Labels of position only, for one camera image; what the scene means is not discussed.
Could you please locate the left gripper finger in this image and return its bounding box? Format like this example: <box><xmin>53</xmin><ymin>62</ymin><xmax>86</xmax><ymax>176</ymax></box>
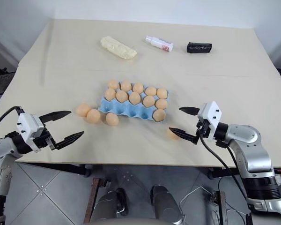
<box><xmin>54</xmin><ymin>131</ymin><xmax>85</xmax><ymax>150</ymax></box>
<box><xmin>39</xmin><ymin>111</ymin><xmax>72</xmax><ymax>125</ymax></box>

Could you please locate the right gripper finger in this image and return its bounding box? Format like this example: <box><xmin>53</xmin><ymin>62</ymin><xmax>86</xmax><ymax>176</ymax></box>
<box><xmin>169</xmin><ymin>127</ymin><xmax>196</xmax><ymax>142</ymax></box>
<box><xmin>179</xmin><ymin>106</ymin><xmax>200</xmax><ymax>116</ymax></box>

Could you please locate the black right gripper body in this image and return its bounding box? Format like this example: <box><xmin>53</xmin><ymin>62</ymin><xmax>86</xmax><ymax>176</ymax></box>
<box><xmin>192</xmin><ymin>119</ymin><xmax>212</xmax><ymax>144</ymax></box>

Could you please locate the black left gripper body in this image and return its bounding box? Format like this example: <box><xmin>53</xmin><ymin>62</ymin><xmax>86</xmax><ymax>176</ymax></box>
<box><xmin>33</xmin><ymin>124</ymin><xmax>59</xmax><ymax>153</ymax></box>

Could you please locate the blue egg tray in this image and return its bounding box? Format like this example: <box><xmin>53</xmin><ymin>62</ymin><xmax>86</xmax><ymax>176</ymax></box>
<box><xmin>97</xmin><ymin>88</ymin><xmax>170</xmax><ymax>123</ymax></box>

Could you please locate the tan egg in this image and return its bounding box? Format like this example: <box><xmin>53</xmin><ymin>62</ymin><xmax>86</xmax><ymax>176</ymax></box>
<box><xmin>153</xmin><ymin>109</ymin><xmax>166</xmax><ymax>122</ymax></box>
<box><xmin>156</xmin><ymin>88</ymin><xmax>169</xmax><ymax>99</ymax></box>
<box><xmin>145</xmin><ymin>86</ymin><xmax>157</xmax><ymax>97</ymax></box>
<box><xmin>155</xmin><ymin>98</ymin><xmax>169</xmax><ymax>110</ymax></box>
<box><xmin>116</xmin><ymin>90</ymin><xmax>128</xmax><ymax>103</ymax></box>
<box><xmin>107</xmin><ymin>79</ymin><xmax>119</xmax><ymax>90</ymax></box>
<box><xmin>167</xmin><ymin>128</ymin><xmax>180</xmax><ymax>140</ymax></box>
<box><xmin>120</xmin><ymin>80</ymin><xmax>133</xmax><ymax>92</ymax></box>
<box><xmin>133</xmin><ymin>82</ymin><xmax>145</xmax><ymax>94</ymax></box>
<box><xmin>76</xmin><ymin>103</ymin><xmax>90</xmax><ymax>117</ymax></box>
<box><xmin>105</xmin><ymin>112</ymin><xmax>119</xmax><ymax>126</ymax></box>
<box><xmin>104</xmin><ymin>88</ymin><xmax>117</xmax><ymax>101</ymax></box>
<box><xmin>86</xmin><ymin>109</ymin><xmax>101</xmax><ymax>123</ymax></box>
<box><xmin>129</xmin><ymin>92</ymin><xmax>141</xmax><ymax>105</ymax></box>
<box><xmin>142</xmin><ymin>95</ymin><xmax>155</xmax><ymax>108</ymax></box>

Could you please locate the black bag roll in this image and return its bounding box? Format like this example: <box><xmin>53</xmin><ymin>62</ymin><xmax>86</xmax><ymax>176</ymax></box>
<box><xmin>186</xmin><ymin>42</ymin><xmax>213</xmax><ymax>54</ymax></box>

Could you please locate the black stand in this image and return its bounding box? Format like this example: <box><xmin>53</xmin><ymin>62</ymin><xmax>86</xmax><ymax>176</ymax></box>
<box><xmin>0</xmin><ymin>60</ymin><xmax>15</xmax><ymax>97</ymax></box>

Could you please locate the dark rounded robot leg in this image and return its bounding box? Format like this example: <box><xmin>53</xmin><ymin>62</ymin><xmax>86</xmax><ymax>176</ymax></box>
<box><xmin>150</xmin><ymin>184</ymin><xmax>186</xmax><ymax>225</ymax></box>
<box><xmin>97</xmin><ymin>187</ymin><xmax>129</xmax><ymax>222</ymax></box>

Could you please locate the white plastic bottle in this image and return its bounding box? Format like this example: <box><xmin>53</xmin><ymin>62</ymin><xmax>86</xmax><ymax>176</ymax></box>
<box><xmin>145</xmin><ymin>35</ymin><xmax>174</xmax><ymax>53</ymax></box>

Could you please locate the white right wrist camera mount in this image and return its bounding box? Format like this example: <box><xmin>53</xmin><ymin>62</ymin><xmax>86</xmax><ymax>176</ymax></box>
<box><xmin>197</xmin><ymin>101</ymin><xmax>223</xmax><ymax>139</ymax></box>

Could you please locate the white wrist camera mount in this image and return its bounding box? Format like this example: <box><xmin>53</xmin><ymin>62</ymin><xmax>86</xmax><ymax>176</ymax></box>
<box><xmin>197</xmin><ymin>101</ymin><xmax>223</xmax><ymax>139</ymax></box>
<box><xmin>15</xmin><ymin>113</ymin><xmax>44</xmax><ymax>147</ymax></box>

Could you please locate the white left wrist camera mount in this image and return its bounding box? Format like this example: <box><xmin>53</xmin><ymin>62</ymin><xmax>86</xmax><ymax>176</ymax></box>
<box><xmin>15</xmin><ymin>113</ymin><xmax>44</xmax><ymax>147</ymax></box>

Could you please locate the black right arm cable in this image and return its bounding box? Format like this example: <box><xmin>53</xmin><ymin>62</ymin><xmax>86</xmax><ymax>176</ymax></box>
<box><xmin>200</xmin><ymin>135</ymin><xmax>249</xmax><ymax>200</ymax></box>

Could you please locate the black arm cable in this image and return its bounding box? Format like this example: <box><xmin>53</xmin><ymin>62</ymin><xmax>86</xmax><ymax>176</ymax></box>
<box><xmin>200</xmin><ymin>135</ymin><xmax>249</xmax><ymax>200</ymax></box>
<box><xmin>0</xmin><ymin>106</ymin><xmax>24</xmax><ymax>137</ymax></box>

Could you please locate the black table frame leg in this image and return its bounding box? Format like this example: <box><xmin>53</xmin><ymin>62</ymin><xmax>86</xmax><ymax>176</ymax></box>
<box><xmin>21</xmin><ymin>163</ymin><xmax>92</xmax><ymax>178</ymax></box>
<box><xmin>207</xmin><ymin>167</ymin><xmax>238</xmax><ymax>180</ymax></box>

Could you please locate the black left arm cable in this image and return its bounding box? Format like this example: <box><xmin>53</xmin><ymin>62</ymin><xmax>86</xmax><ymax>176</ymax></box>
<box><xmin>0</xmin><ymin>106</ymin><xmax>24</xmax><ymax>137</ymax></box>

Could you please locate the white floor cable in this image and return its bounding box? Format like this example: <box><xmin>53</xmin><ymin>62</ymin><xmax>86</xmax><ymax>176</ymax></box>
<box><xmin>179</xmin><ymin>184</ymin><xmax>247</xmax><ymax>225</ymax></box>

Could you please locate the rusty metal frame bar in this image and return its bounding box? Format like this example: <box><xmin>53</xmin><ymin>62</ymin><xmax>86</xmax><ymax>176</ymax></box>
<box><xmin>83</xmin><ymin>177</ymin><xmax>108</xmax><ymax>224</ymax></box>
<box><xmin>212</xmin><ymin>190</ymin><xmax>228</xmax><ymax>225</ymax></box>

